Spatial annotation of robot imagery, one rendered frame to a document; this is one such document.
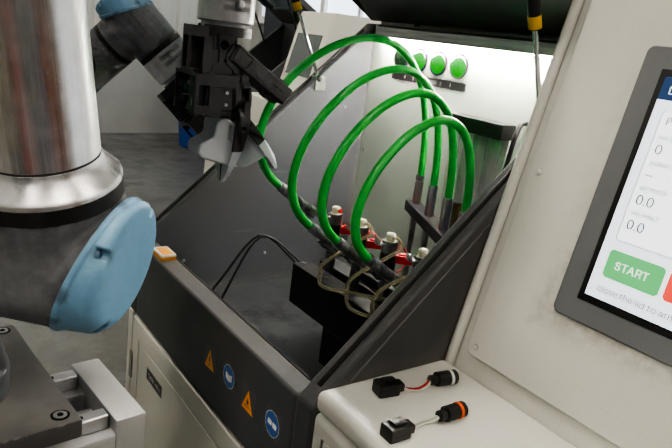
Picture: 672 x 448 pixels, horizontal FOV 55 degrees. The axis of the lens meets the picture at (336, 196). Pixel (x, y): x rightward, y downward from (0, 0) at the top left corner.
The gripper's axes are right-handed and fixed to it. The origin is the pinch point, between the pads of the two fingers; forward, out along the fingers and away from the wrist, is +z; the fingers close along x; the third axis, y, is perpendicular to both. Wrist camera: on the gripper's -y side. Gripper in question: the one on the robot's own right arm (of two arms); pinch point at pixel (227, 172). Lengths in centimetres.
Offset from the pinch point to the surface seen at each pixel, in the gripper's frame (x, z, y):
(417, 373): 25.4, 22.3, -18.3
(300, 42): -292, -14, -192
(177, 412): -18, 50, -3
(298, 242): -43, 29, -42
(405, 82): -30, -12, -57
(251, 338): 3.0, 25.4, -5.0
